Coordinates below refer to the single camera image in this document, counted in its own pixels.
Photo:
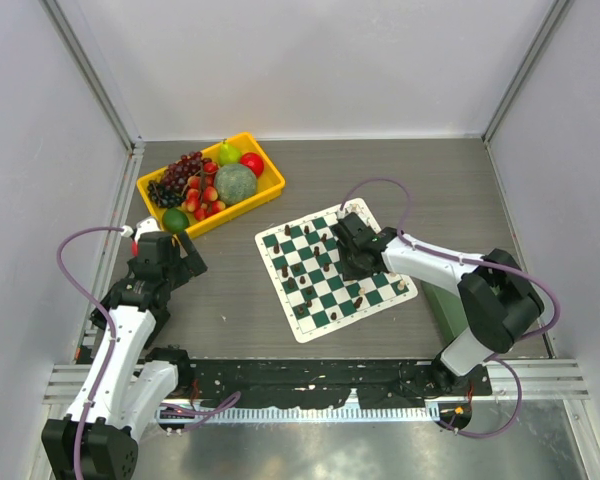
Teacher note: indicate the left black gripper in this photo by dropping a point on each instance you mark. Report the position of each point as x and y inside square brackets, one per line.
[190, 263]

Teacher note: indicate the green plastic tray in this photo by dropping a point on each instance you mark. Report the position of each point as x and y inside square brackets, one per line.
[447, 310]

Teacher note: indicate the dark purple grape bunch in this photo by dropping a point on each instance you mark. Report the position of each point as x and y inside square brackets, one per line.
[176, 176]

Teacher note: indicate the green pear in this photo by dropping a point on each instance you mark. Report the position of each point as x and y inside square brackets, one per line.
[228, 154]

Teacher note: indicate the green netted melon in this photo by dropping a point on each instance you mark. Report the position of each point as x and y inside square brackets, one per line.
[235, 183]

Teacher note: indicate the red apple in tray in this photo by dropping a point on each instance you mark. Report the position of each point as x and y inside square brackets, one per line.
[254, 162]

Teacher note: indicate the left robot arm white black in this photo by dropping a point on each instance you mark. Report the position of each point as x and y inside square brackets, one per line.
[98, 437]

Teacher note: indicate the black grape bunch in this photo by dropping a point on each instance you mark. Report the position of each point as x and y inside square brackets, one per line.
[163, 196]

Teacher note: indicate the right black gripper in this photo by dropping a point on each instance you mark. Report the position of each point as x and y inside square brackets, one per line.
[348, 272]

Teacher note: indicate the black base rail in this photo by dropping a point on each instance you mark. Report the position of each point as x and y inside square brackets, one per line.
[323, 383]

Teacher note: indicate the green avocado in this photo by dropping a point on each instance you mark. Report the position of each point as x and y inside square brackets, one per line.
[175, 221]

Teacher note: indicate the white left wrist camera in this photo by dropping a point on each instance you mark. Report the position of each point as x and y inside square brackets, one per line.
[147, 225]

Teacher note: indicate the green white chess board mat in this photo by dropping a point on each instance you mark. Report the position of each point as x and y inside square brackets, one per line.
[323, 302]

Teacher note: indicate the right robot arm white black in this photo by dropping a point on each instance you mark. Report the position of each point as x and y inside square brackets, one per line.
[498, 299]

